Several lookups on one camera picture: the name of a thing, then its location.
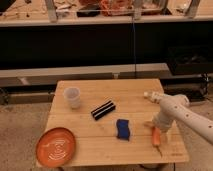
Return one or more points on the blue sponge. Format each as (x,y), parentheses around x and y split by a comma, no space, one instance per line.
(123,129)

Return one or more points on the black bin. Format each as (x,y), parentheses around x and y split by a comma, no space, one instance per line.
(190,60)

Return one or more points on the white ceramic cup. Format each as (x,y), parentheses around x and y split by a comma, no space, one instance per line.
(72,96)

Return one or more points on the black white striped block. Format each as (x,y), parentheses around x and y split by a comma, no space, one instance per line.
(103,110)

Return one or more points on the orange plate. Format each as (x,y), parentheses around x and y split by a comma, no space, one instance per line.
(55,147)

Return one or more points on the small white object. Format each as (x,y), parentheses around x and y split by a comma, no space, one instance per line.
(154,97)

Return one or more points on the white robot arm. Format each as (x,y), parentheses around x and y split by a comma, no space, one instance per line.
(176,108)

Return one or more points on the wooden table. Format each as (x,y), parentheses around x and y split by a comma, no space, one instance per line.
(96,140)

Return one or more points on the orange pepper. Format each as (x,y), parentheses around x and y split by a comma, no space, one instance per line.
(156,138)

